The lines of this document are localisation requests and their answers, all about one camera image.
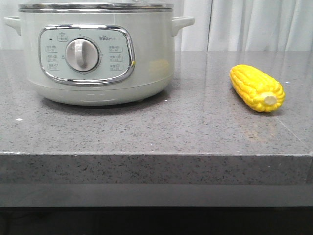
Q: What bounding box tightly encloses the pale green electric cooking pot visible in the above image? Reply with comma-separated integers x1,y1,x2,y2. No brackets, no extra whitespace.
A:
4,4,194,106

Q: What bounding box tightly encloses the glass pot lid steel rim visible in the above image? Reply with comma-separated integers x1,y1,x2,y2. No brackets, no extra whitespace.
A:
19,0,174,13

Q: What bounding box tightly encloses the white pleated curtain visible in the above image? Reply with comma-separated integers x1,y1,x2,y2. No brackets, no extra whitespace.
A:
0,0,313,52

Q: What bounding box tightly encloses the yellow corn cob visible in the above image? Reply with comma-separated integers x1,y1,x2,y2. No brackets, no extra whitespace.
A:
229,64,286,113

